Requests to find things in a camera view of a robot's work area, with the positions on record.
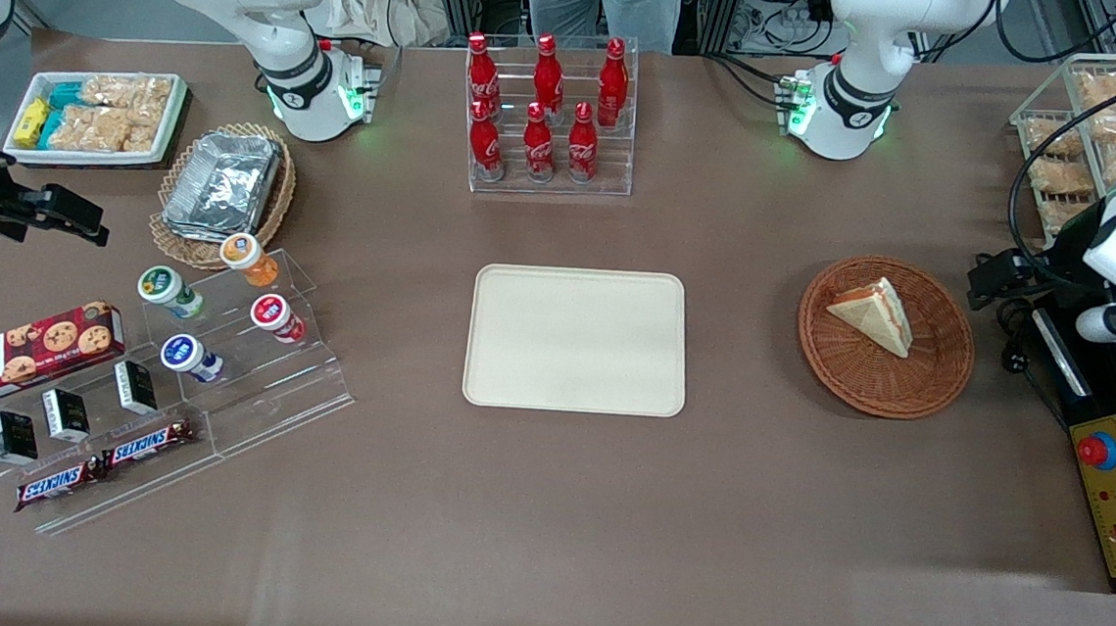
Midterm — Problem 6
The triangular sandwich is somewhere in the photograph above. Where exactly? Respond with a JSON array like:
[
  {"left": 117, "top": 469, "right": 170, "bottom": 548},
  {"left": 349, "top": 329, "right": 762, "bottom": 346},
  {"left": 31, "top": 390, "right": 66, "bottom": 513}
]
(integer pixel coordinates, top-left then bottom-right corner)
[{"left": 822, "top": 273, "right": 918, "bottom": 361}]

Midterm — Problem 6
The white rectangular snack tray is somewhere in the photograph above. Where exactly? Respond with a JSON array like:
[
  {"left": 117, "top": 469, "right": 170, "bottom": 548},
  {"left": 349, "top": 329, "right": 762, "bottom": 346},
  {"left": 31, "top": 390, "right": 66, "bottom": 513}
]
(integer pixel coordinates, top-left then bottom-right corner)
[{"left": 1, "top": 62, "right": 191, "bottom": 175}]

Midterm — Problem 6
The aluminium foil tray stack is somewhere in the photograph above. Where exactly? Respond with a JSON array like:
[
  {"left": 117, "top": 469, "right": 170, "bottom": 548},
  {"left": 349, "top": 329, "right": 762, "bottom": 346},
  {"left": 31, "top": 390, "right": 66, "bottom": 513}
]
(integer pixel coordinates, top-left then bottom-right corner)
[{"left": 160, "top": 127, "right": 284, "bottom": 246}]

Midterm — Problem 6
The brown round wicker basket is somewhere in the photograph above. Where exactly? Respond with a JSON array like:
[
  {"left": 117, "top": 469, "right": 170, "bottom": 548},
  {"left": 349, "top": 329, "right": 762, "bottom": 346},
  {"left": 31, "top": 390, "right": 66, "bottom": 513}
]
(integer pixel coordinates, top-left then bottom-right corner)
[{"left": 792, "top": 250, "right": 982, "bottom": 425}]

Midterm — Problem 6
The light tan wicker basket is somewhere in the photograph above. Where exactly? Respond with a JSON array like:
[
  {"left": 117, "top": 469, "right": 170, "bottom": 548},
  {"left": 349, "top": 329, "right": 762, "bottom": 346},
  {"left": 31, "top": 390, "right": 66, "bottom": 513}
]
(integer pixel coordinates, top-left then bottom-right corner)
[{"left": 146, "top": 116, "right": 301, "bottom": 277}]

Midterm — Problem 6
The beige plastic serving tray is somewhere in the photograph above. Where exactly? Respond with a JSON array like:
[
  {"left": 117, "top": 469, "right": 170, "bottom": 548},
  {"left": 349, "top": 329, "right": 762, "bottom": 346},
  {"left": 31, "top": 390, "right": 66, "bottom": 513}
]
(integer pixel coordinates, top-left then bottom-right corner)
[{"left": 461, "top": 260, "right": 696, "bottom": 421}]

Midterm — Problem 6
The clear rice cracker bag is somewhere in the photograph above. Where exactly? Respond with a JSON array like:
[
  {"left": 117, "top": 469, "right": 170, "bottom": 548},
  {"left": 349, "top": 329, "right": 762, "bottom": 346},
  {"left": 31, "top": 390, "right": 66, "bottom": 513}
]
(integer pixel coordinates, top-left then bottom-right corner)
[
  {"left": 79, "top": 71, "right": 174, "bottom": 117},
  {"left": 122, "top": 118, "right": 168, "bottom": 156},
  {"left": 49, "top": 102, "right": 133, "bottom": 156}
]

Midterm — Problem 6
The yellow snack packet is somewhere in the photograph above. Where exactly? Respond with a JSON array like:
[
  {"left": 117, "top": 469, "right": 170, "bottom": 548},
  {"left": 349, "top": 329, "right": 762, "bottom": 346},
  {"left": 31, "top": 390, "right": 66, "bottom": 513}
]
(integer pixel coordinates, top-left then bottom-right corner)
[{"left": 13, "top": 95, "right": 53, "bottom": 150}]

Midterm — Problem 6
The green lid gum jar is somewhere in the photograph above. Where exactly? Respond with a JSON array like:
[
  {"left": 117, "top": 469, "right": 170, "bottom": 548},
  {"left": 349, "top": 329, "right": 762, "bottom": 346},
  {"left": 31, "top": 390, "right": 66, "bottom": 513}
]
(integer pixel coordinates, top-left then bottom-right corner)
[{"left": 134, "top": 265, "right": 210, "bottom": 322}]

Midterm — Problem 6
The red Walkers cookie box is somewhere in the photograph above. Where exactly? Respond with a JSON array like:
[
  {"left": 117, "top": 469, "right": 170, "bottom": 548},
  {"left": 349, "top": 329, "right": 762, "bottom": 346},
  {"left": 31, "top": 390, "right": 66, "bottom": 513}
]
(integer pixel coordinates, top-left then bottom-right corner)
[{"left": 0, "top": 293, "right": 130, "bottom": 424}]

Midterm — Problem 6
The orange lid gum jar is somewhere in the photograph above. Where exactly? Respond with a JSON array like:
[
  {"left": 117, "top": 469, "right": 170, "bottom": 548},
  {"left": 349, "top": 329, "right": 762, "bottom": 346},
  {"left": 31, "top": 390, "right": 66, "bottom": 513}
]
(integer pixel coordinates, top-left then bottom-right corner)
[{"left": 217, "top": 230, "right": 283, "bottom": 291}]

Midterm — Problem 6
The blue lid gum jar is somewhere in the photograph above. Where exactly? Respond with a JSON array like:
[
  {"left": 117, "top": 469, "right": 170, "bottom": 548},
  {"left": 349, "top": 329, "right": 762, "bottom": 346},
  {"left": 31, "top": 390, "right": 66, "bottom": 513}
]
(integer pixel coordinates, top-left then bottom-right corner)
[{"left": 158, "top": 332, "right": 227, "bottom": 387}]

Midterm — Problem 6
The small black carton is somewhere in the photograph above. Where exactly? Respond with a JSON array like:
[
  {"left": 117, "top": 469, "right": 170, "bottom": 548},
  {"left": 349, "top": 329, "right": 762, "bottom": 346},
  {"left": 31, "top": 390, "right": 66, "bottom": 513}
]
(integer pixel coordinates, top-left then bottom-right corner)
[
  {"left": 0, "top": 409, "right": 42, "bottom": 469},
  {"left": 37, "top": 387, "right": 95, "bottom": 447},
  {"left": 110, "top": 359, "right": 164, "bottom": 417}
]

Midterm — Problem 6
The red lid gum jar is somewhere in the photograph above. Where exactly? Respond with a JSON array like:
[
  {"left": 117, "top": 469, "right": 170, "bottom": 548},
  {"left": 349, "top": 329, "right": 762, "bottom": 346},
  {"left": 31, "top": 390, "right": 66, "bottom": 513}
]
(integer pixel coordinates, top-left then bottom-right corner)
[{"left": 248, "top": 293, "right": 310, "bottom": 347}]

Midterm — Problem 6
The Snickers chocolate bar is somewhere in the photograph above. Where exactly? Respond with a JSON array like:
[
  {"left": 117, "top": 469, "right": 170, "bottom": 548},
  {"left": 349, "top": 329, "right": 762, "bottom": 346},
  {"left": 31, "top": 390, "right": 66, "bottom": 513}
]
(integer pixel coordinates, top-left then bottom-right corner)
[
  {"left": 13, "top": 452, "right": 108, "bottom": 520},
  {"left": 99, "top": 413, "right": 201, "bottom": 478}
]

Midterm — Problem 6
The clear acrylic stepped stand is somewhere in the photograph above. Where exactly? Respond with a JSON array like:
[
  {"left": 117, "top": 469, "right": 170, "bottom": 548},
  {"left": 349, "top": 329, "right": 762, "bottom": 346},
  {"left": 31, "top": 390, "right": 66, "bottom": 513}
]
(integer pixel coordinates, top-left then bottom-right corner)
[
  {"left": 121, "top": 237, "right": 366, "bottom": 468},
  {"left": 0, "top": 313, "right": 233, "bottom": 549}
]

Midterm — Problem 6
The white power strip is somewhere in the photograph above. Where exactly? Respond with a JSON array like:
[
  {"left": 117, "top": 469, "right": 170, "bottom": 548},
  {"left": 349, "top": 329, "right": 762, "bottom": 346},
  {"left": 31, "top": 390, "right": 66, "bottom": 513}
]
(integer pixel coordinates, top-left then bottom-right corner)
[{"left": 759, "top": 0, "right": 831, "bottom": 53}]

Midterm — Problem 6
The crumpled beige cloth bag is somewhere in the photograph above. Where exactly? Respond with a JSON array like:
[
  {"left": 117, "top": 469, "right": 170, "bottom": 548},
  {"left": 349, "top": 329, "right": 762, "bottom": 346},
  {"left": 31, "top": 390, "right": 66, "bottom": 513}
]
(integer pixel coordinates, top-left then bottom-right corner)
[{"left": 300, "top": 0, "right": 456, "bottom": 52}]

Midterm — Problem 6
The clear acrylic bottle rack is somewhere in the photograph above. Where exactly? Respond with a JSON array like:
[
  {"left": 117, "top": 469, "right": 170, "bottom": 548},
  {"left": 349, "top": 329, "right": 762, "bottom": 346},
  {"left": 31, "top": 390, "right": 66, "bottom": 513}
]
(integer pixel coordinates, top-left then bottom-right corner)
[{"left": 456, "top": 25, "right": 644, "bottom": 205}]

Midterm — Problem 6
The red cola bottle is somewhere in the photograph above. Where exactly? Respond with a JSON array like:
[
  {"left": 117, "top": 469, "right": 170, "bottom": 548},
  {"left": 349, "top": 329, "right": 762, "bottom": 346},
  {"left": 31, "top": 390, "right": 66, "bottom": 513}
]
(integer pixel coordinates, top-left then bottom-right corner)
[
  {"left": 595, "top": 37, "right": 633, "bottom": 130},
  {"left": 564, "top": 101, "right": 604, "bottom": 185},
  {"left": 519, "top": 101, "right": 559, "bottom": 185},
  {"left": 462, "top": 32, "right": 504, "bottom": 116},
  {"left": 465, "top": 99, "right": 510, "bottom": 183},
  {"left": 530, "top": 32, "right": 569, "bottom": 120}
]

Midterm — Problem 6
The person in blue jeans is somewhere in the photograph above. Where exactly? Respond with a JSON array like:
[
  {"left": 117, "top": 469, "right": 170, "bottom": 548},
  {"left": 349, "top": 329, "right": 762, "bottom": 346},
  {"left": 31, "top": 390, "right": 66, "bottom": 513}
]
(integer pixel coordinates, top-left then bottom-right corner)
[{"left": 516, "top": 0, "right": 682, "bottom": 57}]

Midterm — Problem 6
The black cable with plug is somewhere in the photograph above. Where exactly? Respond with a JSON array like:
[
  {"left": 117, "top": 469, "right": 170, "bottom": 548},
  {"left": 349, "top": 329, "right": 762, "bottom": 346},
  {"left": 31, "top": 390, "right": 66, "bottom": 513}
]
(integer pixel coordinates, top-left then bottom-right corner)
[{"left": 988, "top": 285, "right": 1083, "bottom": 430}]

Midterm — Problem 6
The white wire shelf rack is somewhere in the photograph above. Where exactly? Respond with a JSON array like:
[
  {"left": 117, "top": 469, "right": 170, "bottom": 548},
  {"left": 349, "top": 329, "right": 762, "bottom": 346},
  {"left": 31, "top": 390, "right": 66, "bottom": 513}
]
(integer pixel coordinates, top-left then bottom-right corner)
[{"left": 999, "top": 45, "right": 1116, "bottom": 257}]

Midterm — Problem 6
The black arm base cable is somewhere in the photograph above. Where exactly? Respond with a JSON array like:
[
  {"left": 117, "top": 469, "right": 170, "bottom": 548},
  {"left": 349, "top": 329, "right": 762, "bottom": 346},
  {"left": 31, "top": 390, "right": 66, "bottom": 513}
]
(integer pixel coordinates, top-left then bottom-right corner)
[{"left": 699, "top": 51, "right": 804, "bottom": 111}]

